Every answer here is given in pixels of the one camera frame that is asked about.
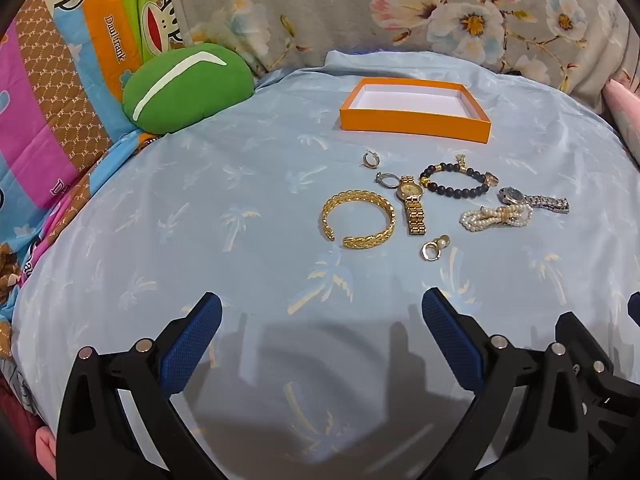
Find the light blue palm-print sheet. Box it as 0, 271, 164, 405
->
12, 50, 640, 480

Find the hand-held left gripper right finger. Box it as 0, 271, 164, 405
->
420, 287, 599, 480

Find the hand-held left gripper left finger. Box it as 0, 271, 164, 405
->
57, 292, 224, 480

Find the black bead bracelet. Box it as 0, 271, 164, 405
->
419, 155, 499, 198

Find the gold cuff bracelet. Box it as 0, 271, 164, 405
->
320, 190, 397, 250

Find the cartoon printed blanket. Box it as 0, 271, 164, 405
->
0, 0, 193, 361

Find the dark red cloth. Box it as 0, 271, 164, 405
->
0, 372, 57, 480

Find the gold pearl earring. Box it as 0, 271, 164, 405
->
420, 234, 451, 262

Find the silver wristwatch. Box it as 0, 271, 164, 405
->
498, 186, 571, 215

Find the gold wristwatch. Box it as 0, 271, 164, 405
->
396, 175, 429, 236

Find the orange shallow box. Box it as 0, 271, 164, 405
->
339, 78, 493, 145

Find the white pearl bracelet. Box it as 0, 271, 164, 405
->
460, 203, 533, 233

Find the grey floral blanket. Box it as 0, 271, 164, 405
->
169, 0, 640, 113

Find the pink pillow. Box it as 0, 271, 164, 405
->
602, 79, 640, 163

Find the green round cushion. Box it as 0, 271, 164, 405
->
122, 44, 255, 135

